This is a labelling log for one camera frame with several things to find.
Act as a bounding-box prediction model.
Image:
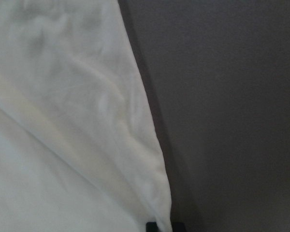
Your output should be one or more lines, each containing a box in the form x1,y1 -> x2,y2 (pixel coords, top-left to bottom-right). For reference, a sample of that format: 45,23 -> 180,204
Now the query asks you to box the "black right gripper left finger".
145,222 -> 158,232

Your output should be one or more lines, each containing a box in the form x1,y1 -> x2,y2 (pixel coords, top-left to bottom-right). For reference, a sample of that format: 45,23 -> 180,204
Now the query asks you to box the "cream long-sleeve printed shirt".
0,0 -> 172,232

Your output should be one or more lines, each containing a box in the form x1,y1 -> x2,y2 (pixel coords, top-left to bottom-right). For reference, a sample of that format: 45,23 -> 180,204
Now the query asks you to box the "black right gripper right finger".
172,222 -> 186,232

